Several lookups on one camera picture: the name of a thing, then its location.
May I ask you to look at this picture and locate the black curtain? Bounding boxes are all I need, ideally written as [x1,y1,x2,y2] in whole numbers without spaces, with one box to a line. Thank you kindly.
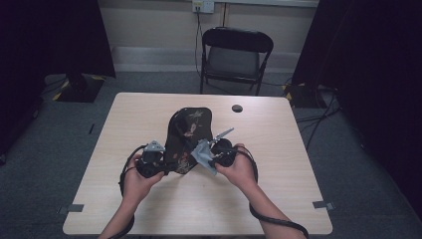
[291,0,422,222]
[0,0,116,157]

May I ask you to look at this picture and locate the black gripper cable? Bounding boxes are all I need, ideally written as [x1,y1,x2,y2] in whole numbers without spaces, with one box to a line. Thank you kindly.
[236,146,311,239]
[107,144,149,239]

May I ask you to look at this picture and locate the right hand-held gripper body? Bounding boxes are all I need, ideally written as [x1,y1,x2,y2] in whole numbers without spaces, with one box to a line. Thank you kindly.
[208,126,239,168]

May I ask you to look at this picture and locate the person's right hand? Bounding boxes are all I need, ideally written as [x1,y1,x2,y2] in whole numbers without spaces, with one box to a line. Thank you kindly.
[214,142,259,195]

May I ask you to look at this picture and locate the thin black wall cable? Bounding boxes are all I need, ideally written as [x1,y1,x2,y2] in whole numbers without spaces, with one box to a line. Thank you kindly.
[221,2,229,28]

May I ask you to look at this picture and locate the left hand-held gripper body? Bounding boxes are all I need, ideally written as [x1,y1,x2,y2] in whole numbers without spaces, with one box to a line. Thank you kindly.
[134,139,167,179]

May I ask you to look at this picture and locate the black wall socket cable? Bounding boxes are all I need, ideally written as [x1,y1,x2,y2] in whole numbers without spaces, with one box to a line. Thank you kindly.
[194,5,204,79]

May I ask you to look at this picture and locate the black stand base yellow tape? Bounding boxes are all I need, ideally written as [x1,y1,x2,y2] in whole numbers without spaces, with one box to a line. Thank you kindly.
[282,82,330,110]
[51,73,106,104]

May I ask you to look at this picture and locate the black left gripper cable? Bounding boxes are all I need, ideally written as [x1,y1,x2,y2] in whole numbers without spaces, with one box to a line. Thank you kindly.
[107,144,149,239]

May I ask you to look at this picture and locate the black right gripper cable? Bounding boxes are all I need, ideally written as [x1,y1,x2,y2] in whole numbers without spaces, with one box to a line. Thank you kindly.
[236,146,311,239]

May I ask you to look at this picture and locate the black floor cables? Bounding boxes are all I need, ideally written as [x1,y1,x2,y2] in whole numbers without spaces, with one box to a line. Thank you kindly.
[294,87,343,152]

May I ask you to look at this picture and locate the grey tape strip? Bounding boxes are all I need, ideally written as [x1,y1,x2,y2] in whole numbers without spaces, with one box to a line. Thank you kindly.
[312,200,335,211]
[57,203,86,215]

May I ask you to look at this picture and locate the person's left hand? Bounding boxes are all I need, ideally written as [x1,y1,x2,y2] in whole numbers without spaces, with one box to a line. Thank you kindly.
[121,153,165,207]

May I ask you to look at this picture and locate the white wall socket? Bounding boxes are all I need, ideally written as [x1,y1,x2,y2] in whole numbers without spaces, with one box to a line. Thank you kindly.
[191,0,216,15]

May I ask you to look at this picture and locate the black folding chair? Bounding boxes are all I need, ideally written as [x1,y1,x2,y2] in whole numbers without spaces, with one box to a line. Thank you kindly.
[199,26,275,97]

